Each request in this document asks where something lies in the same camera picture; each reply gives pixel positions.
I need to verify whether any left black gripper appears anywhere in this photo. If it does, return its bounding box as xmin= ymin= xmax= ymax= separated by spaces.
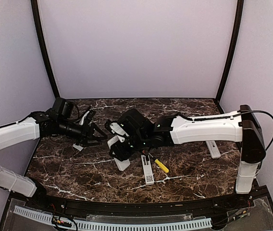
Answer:
xmin=57 ymin=118 xmax=108 ymax=147

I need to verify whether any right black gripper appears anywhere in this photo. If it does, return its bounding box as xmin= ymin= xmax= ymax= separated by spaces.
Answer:
xmin=109 ymin=133 xmax=149 ymax=161

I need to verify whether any white TCL air-conditioner remote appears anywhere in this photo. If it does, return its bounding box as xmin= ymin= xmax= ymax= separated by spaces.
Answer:
xmin=107 ymin=135 xmax=131 ymax=172

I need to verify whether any white battery cover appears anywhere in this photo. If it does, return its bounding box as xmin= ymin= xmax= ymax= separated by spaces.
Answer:
xmin=73 ymin=144 xmax=84 ymax=151

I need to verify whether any slim white remote control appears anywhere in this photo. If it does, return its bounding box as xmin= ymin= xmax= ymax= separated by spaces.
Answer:
xmin=141 ymin=154 xmax=154 ymax=186

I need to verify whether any yellow handled screwdriver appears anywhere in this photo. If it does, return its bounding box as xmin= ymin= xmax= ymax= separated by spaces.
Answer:
xmin=152 ymin=157 xmax=169 ymax=173

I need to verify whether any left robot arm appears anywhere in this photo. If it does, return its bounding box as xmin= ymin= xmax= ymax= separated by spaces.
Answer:
xmin=0 ymin=97 xmax=107 ymax=210

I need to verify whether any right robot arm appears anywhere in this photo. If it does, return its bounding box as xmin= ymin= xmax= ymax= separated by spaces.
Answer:
xmin=105 ymin=104 xmax=269 ymax=209

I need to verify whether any white remote at right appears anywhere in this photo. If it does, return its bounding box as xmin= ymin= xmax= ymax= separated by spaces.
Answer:
xmin=206 ymin=141 xmax=221 ymax=159

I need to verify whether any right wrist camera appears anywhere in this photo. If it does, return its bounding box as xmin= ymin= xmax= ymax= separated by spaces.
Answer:
xmin=104 ymin=120 xmax=126 ymax=136

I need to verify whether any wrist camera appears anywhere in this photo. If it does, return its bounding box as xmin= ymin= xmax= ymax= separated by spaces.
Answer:
xmin=79 ymin=107 xmax=96 ymax=125
xmin=104 ymin=120 xmax=126 ymax=136

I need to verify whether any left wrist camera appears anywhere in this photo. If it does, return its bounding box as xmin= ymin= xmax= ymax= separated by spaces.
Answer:
xmin=79 ymin=107 xmax=96 ymax=125

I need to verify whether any black front rail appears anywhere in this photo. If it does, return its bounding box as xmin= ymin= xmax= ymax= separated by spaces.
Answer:
xmin=23 ymin=190 xmax=252 ymax=218

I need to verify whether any white slotted cable duct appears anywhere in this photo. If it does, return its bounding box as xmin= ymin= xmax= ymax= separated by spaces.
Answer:
xmin=13 ymin=205 xmax=212 ymax=231

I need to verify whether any left black frame post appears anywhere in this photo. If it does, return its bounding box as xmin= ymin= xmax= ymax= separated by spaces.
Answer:
xmin=30 ymin=0 xmax=60 ymax=98

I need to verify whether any black frame post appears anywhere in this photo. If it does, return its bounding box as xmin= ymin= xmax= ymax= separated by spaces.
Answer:
xmin=30 ymin=0 xmax=60 ymax=98
xmin=215 ymin=0 xmax=244 ymax=104

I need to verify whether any right black frame post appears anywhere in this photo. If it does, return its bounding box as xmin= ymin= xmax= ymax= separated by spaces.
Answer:
xmin=215 ymin=0 xmax=244 ymax=104

